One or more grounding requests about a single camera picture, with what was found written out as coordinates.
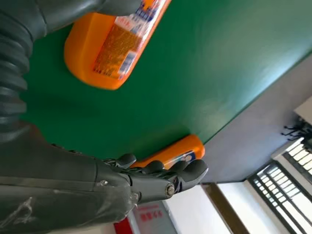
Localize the red and white cabinet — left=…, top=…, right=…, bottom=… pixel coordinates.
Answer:
left=113, top=200, right=178, bottom=234

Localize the brown wooden door trim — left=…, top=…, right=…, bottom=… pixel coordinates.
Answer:
left=202, top=182, right=250, bottom=234

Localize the green table mat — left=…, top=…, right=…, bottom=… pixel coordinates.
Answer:
left=19, top=0, right=312, bottom=169

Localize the small black window grille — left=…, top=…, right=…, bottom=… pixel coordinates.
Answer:
left=248, top=160, right=312, bottom=234

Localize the large black window railing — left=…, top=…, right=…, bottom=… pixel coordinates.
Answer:
left=283, top=137, right=312, bottom=176

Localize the black office chair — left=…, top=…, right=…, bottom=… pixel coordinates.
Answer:
left=281, top=117, right=312, bottom=143

